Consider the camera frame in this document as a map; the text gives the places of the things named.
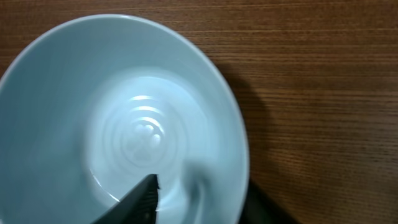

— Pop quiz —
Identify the light blue bowl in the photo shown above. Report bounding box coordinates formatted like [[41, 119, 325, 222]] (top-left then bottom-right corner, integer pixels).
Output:
[[1, 14, 249, 224]]

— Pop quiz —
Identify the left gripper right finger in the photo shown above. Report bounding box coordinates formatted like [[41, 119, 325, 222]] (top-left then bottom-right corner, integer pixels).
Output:
[[238, 180, 299, 224]]

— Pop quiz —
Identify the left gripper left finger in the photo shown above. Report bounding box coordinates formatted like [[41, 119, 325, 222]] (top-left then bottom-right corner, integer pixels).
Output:
[[93, 174, 160, 224]]

